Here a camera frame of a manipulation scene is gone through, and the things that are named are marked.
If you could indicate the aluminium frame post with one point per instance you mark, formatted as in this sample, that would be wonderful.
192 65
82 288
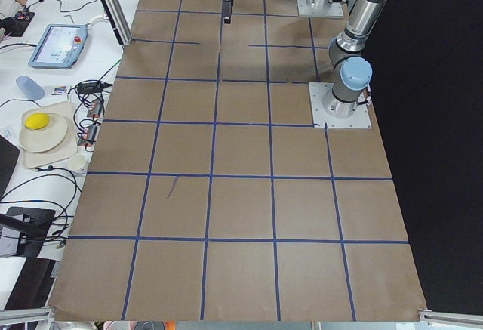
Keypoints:
117 21

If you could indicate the blue plastic cup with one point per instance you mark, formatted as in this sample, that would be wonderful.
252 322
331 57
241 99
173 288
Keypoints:
31 89

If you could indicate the blue teach pendant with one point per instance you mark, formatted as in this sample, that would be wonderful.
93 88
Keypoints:
60 46

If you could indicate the yellow lemon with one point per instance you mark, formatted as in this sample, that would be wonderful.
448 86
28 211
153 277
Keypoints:
37 121

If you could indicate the beige tray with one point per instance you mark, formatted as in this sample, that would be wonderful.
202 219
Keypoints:
65 149

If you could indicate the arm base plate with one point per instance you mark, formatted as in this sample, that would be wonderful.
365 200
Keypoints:
329 112
331 9

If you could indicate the round beige plate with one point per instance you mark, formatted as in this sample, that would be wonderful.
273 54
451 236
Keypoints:
45 139

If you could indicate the white paper cup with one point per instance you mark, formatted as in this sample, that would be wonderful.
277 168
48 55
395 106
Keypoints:
78 164

